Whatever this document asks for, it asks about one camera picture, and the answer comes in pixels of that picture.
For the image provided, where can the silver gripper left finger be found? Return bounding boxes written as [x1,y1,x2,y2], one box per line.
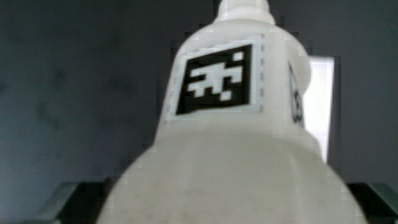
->
[28,182,91,224]

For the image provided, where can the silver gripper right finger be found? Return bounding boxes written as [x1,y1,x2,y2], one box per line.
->
[357,183,398,224]

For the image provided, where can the white lamp bulb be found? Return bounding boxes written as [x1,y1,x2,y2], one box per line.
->
[96,0,368,224]

